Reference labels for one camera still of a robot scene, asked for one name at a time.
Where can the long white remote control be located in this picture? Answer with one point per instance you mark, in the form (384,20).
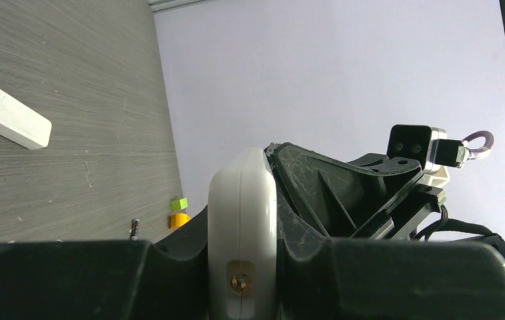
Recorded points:
(22,125)

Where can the black purple battery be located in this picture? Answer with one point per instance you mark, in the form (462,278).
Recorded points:
(134,231)

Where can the orange block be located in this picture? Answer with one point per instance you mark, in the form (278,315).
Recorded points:
(178,220)

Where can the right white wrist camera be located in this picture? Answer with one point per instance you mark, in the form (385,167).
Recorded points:
(431,147)

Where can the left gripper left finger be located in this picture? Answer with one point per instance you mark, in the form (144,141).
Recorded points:
(118,279)

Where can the green block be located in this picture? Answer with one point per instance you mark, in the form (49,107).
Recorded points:
(179,204)

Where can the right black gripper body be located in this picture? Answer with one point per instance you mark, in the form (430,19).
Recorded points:
(372,197)

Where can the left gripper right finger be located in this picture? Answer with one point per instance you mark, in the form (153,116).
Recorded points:
(337,278)

